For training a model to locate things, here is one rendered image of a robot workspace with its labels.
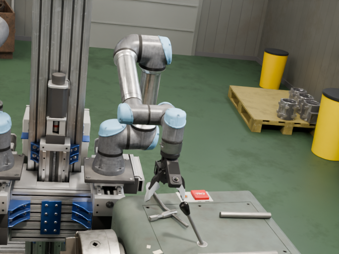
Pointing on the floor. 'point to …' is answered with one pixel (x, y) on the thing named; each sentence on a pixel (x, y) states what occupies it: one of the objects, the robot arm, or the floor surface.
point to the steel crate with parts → (7, 52)
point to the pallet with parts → (275, 108)
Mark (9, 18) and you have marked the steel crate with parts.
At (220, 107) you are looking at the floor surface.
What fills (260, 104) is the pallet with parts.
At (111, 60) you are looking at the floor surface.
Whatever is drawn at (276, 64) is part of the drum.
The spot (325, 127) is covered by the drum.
